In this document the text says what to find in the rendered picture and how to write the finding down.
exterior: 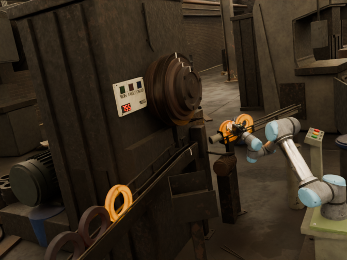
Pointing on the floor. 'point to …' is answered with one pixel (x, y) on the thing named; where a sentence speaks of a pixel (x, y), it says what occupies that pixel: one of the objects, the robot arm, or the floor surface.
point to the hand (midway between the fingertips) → (228, 126)
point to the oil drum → (342, 53)
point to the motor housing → (226, 187)
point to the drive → (35, 199)
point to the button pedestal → (315, 153)
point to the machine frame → (105, 106)
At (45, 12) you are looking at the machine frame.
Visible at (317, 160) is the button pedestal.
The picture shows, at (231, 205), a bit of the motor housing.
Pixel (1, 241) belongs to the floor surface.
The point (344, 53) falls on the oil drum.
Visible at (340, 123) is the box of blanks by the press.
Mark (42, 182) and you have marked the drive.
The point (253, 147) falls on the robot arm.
